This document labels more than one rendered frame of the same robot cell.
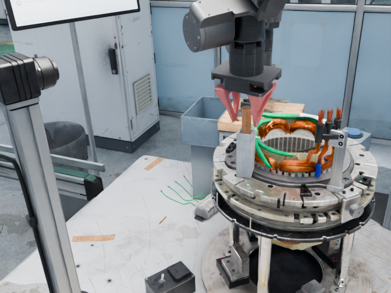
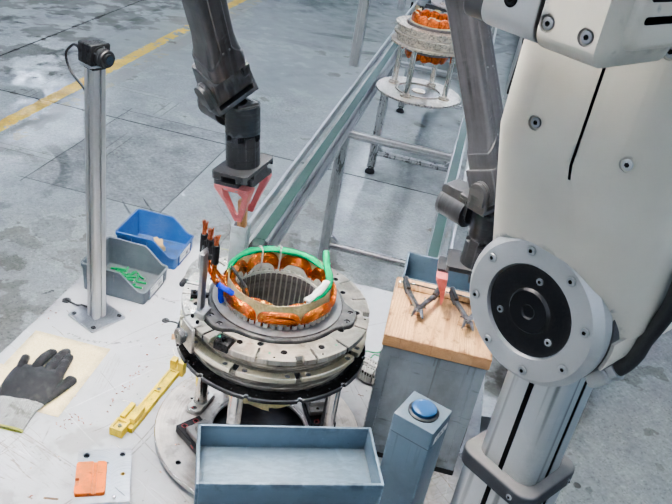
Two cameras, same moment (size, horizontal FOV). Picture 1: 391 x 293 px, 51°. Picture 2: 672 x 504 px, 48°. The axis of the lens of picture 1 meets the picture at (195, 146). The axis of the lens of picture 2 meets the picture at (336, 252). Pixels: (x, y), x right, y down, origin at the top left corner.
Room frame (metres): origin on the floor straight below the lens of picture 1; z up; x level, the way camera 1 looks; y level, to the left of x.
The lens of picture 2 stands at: (0.51, -1.23, 1.82)
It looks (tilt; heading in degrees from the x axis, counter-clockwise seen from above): 30 degrees down; 74
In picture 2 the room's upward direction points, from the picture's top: 10 degrees clockwise
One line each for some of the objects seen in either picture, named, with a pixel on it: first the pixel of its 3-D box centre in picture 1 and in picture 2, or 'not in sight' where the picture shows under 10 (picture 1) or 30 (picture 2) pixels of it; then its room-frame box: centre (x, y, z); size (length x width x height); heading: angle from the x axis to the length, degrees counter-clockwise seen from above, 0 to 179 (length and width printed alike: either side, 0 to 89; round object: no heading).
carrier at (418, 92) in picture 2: not in sight; (425, 59); (1.66, 1.89, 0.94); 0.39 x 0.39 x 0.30
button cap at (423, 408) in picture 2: (353, 132); (424, 408); (0.94, -0.40, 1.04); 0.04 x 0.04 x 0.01
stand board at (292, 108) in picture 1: (262, 116); (440, 320); (1.03, -0.19, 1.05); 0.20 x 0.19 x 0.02; 68
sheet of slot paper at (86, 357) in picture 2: not in sight; (31, 382); (0.30, -0.04, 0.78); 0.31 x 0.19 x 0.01; 66
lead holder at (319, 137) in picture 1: (328, 130); (209, 248); (0.60, -0.22, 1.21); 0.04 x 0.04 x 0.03; 66
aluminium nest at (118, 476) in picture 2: not in sight; (103, 477); (0.45, -0.30, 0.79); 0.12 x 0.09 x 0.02; 91
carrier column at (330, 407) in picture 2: not in sight; (329, 410); (0.83, -0.26, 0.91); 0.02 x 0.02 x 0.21
